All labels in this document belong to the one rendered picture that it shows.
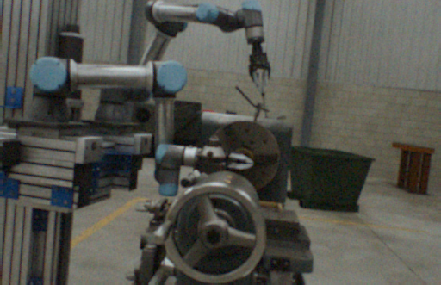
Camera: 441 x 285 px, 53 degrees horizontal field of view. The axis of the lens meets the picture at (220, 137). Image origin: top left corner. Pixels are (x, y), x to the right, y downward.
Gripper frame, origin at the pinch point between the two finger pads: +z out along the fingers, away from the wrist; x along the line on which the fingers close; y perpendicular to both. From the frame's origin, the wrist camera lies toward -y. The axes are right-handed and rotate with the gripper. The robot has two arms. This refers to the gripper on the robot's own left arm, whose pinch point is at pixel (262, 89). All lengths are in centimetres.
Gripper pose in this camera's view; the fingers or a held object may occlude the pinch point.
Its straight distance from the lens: 179.1
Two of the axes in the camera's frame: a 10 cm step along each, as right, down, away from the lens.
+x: 9.9, -1.3, -1.0
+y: -0.9, 0.4, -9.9
